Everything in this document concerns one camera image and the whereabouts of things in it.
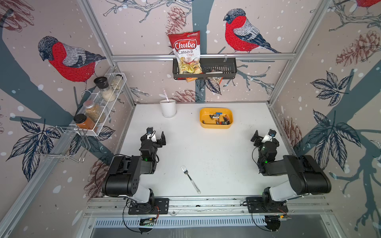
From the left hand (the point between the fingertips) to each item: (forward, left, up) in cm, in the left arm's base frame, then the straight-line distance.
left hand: (157, 129), depth 91 cm
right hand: (-1, -67, 0) cm, 67 cm away
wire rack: (-23, +28, +23) cm, 43 cm away
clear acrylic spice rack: (+6, +29, +24) cm, 39 cm away
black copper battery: (+19, -39, -10) cm, 45 cm away
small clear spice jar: (+19, +23, +22) cm, 37 cm away
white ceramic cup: (+21, -4, -4) cm, 21 cm away
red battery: (+13, -43, -11) cm, 46 cm away
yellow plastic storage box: (+18, -48, -11) cm, 52 cm away
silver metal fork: (-22, -18, -12) cm, 31 cm away
